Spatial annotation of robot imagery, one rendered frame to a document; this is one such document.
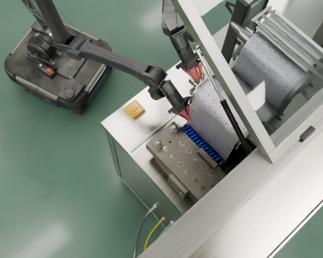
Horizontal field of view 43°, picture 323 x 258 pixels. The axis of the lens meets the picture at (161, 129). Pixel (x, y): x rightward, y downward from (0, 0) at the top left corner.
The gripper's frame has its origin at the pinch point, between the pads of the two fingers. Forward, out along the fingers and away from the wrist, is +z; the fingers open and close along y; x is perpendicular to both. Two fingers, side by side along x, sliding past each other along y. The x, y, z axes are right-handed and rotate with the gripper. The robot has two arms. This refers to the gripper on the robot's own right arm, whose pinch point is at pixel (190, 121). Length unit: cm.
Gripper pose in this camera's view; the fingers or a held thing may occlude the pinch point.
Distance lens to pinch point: 172.7
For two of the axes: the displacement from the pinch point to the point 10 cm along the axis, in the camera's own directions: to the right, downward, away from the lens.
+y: -7.4, 6.1, -2.7
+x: 3.3, 0.0, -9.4
